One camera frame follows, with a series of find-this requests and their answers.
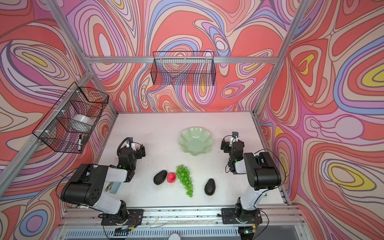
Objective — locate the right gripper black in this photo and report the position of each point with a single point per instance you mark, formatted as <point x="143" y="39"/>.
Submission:
<point x="226" y="145"/>

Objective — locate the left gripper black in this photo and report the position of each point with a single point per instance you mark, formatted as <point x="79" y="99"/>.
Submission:
<point x="139" y="151"/>

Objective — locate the dark avocado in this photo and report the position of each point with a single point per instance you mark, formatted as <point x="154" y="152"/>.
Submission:
<point x="160" y="177"/>
<point x="210" y="187"/>

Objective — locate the red fake strawberry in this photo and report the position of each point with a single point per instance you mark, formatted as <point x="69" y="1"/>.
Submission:
<point x="171" y="177"/>

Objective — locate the green fake grape bunch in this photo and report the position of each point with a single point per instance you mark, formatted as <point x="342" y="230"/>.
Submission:
<point x="184" y="175"/>

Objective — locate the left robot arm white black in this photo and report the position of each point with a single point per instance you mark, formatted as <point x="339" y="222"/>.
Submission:
<point x="86" y="185"/>

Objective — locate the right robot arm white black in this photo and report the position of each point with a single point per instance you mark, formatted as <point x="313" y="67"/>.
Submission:
<point x="262" y="175"/>

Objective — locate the light green scalloped fruit bowl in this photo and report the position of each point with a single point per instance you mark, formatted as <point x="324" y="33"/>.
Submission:
<point x="195" y="141"/>

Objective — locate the black marker in basket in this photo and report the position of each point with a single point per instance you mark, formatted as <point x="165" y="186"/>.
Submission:
<point x="80" y="143"/>

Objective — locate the silver tape roll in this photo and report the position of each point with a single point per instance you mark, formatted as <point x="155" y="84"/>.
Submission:
<point x="83" y="119"/>

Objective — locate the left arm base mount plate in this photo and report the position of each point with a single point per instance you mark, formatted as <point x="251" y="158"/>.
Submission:
<point x="132" y="218"/>

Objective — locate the black wire basket left wall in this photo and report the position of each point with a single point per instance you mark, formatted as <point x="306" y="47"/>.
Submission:
<point x="59" y="132"/>

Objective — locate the black wire basket wall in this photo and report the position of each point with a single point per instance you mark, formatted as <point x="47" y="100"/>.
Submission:
<point x="183" y="68"/>
<point x="59" y="132"/>

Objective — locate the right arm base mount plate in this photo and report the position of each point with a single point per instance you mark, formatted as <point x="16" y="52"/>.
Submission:
<point x="231" y="216"/>

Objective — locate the aluminium front rail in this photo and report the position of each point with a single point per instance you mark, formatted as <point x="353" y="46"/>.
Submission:
<point x="187" y="216"/>

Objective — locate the black wire basket back wall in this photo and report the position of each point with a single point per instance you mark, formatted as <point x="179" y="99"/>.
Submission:
<point x="183" y="68"/>

